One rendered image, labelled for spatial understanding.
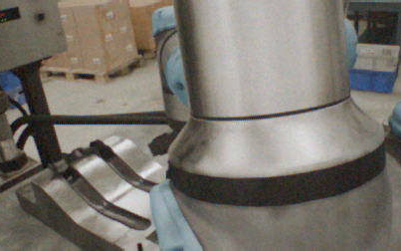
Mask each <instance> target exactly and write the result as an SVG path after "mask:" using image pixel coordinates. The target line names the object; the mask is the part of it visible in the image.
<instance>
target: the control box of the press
mask: <svg viewBox="0 0 401 251"><path fill-rule="evenodd" d="M68 50H69V48H68V46H67V40H66V37H65V32H64V26H63V23H62V19H61V13H60V10H59V5H58V0H0V73H2V72H4V71H10V72H11V73H12V74H14V75H15V76H16V77H17V78H18V79H19V80H20V82H21V87H22V89H23V93H24V95H25V99H26V103H27V106H28V110H29V112H30V115H46V116H48V115H50V114H51V112H50V110H49V105H48V103H47V98H46V96H45V91H44V89H43V84H42V82H41V80H42V79H41V77H40V67H41V64H42V61H44V60H45V61H48V60H49V59H51V58H52V56H53V55H56V54H60V53H62V52H65V51H68ZM0 91H3V90H2V88H1V86H0ZM7 97H8V98H9V102H10V104H13V106H15V107H16V108H17V109H18V110H19V111H20V113H22V115H27V114H28V113H26V110H24V108H22V106H20V104H19V103H17V101H15V100H13V99H11V97H9V96H7ZM30 136H32V137H33V139H34V144H35V145H36V147H37V152H38V154H39V158H40V160H41V163H42V165H43V168H44V169H46V168H48V167H49V166H48V163H50V164H54V163H57V162H58V161H60V160H62V159H63V157H62V155H61V153H62V150H61V148H60V143H59V141H58V136H57V134H56V129H55V127H54V125H43V126H39V127H38V128H37V129H35V130H34V131H33V132H32V133H31V134H30Z"/></svg>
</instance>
